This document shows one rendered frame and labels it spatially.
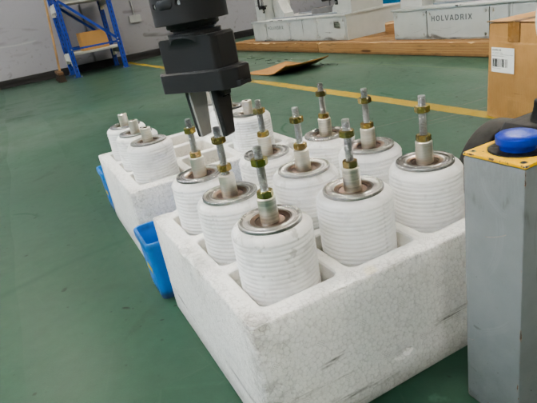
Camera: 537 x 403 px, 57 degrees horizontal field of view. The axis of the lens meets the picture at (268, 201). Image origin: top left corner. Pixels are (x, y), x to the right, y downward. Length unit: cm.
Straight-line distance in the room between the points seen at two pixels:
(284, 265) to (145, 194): 53
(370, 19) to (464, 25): 113
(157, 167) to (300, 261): 55
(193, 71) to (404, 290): 36
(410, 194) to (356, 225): 10
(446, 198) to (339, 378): 26
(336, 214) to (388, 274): 9
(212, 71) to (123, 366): 48
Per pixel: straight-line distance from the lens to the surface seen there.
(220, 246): 66
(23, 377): 92
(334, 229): 61
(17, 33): 681
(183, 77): 62
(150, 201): 103
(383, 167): 75
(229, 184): 66
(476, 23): 305
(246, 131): 111
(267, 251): 54
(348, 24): 395
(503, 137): 52
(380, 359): 66
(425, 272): 64
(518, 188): 50
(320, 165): 71
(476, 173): 53
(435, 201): 67
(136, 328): 92
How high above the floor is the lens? 49
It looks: 22 degrees down
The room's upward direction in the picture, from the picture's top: 10 degrees counter-clockwise
